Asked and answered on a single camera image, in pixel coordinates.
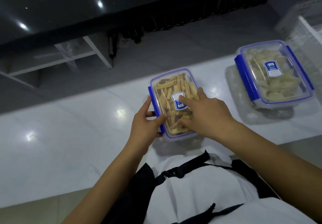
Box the pile of pale crackers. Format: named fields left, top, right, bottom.
left=245, top=47, right=302, bottom=102

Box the person's right hand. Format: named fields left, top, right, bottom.
left=178, top=87, right=238, bottom=141

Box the person's left hand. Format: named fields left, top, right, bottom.
left=128, top=95, right=169, bottom=151

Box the white shirt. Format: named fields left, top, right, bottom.
left=143, top=152, right=318, bottom=224

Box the clear container with pale crackers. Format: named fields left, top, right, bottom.
left=234, top=40, right=315, bottom=110

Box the pile of yellow stick snacks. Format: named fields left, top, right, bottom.
left=154, top=73, right=199, bottom=134

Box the person's right forearm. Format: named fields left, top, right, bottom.
left=218, top=122, right=322, bottom=223

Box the clear container with yellow sticks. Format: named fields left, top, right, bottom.
left=148, top=68, right=202, bottom=140

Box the person's left forearm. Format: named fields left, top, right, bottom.
left=60, top=141, right=151, bottom=224

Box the black glossy counter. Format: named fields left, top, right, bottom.
left=0, top=0, right=285, bottom=53

